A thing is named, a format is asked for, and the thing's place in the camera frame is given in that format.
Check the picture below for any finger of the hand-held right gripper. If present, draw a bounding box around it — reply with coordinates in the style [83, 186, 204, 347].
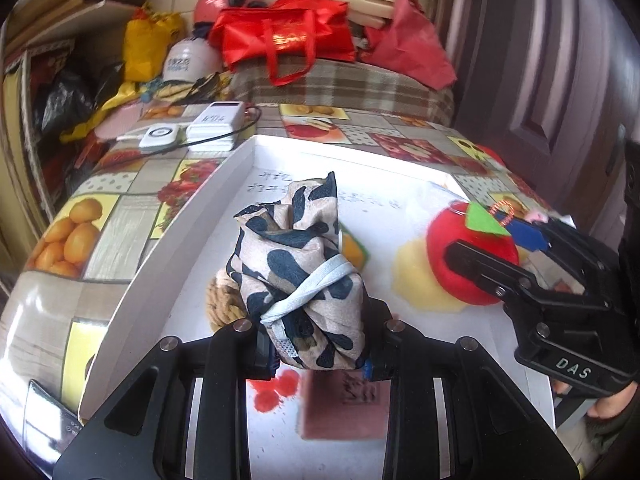
[444, 241, 548, 308]
[502, 217, 621, 286]

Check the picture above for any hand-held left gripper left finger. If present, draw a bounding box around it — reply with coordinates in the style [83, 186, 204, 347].
[52, 317, 281, 480]

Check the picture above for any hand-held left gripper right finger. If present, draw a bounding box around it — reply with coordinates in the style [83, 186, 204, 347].
[362, 297, 581, 480]

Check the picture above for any red plush apple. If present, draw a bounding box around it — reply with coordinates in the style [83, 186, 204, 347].
[425, 201, 521, 307]

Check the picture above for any brown rope knot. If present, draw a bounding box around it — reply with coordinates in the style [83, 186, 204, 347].
[206, 270, 251, 333]

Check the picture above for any round yellow sponge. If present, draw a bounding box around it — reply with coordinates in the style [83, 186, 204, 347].
[392, 237, 501, 313]

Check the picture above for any white tray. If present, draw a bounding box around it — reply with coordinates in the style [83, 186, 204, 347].
[77, 134, 558, 480]

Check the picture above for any yellow green scouring sponge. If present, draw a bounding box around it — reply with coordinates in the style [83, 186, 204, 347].
[340, 232, 371, 273]

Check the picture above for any black spotted cloth bundle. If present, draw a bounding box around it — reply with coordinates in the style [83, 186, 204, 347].
[226, 171, 370, 372]

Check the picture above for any person's right hand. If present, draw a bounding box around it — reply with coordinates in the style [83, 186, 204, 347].
[552, 379, 638, 421]

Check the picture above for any dark door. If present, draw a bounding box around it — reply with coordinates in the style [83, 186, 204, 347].
[435, 0, 640, 221]

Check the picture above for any fruit print tablecloth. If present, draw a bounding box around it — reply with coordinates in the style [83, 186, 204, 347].
[0, 102, 576, 411]

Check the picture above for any white flat box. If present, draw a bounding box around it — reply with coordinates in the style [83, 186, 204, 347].
[186, 122, 246, 152]

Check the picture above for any plaid covered bench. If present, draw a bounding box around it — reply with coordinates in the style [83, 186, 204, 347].
[227, 57, 456, 128]

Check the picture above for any white round charger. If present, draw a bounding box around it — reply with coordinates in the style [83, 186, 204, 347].
[139, 123, 182, 150]

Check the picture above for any pink pad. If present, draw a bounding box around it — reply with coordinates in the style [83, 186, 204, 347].
[95, 107, 146, 141]

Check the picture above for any yellow patterned cloth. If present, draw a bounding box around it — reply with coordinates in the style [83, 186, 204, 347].
[140, 72, 233, 103]

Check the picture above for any yellow plastic sheet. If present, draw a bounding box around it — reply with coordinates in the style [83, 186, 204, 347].
[60, 80, 151, 143]

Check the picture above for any white round container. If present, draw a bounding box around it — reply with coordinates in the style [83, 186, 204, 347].
[162, 40, 221, 83]

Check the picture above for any red tote bag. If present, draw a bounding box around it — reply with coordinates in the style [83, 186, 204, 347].
[207, 0, 358, 87]

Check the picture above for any black plastic bag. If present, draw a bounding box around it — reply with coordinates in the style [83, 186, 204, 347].
[40, 62, 126, 136]

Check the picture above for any yellow shopping bag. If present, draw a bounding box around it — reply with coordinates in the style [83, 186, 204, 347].
[122, 2, 186, 83]

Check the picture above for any pink helmet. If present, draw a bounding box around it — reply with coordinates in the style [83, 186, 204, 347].
[194, 0, 286, 26]

